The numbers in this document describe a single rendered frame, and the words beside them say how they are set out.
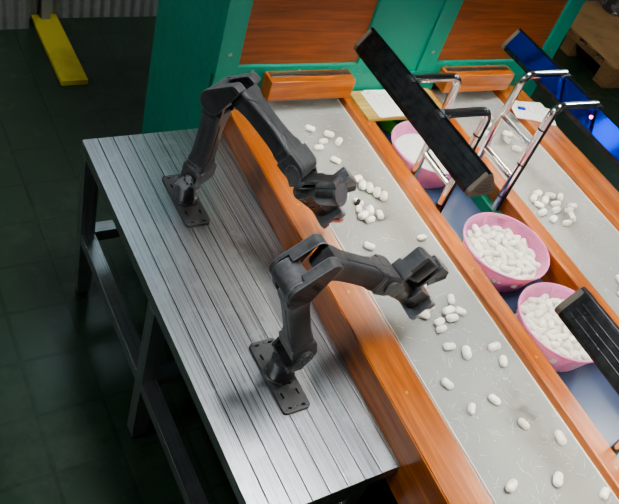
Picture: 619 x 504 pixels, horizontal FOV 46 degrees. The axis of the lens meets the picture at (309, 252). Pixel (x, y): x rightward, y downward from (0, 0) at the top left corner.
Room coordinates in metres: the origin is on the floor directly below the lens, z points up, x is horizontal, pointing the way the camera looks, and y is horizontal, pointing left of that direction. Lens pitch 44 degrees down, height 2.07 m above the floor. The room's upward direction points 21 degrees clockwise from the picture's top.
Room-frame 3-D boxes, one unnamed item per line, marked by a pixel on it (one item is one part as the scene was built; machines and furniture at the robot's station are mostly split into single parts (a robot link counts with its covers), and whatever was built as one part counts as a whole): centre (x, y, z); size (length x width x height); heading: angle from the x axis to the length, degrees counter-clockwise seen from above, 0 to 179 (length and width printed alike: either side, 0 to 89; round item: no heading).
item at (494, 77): (2.44, -0.33, 0.83); 0.30 x 0.06 x 0.07; 130
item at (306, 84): (2.00, 0.19, 0.83); 0.30 x 0.06 x 0.07; 130
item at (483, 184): (1.71, -0.14, 1.08); 0.62 x 0.08 x 0.07; 40
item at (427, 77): (1.75, -0.20, 0.90); 0.20 x 0.19 x 0.45; 40
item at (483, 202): (2.01, -0.51, 0.90); 0.20 x 0.19 x 0.45; 40
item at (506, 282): (1.68, -0.53, 0.72); 0.27 x 0.27 x 0.10
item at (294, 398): (1.03, -0.04, 0.71); 0.20 x 0.07 x 0.08; 43
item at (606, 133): (2.06, -0.57, 1.08); 0.62 x 0.08 x 0.07; 40
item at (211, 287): (1.42, -0.02, 0.65); 1.20 x 0.90 x 0.04; 43
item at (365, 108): (2.18, -0.10, 0.77); 0.33 x 0.15 x 0.01; 130
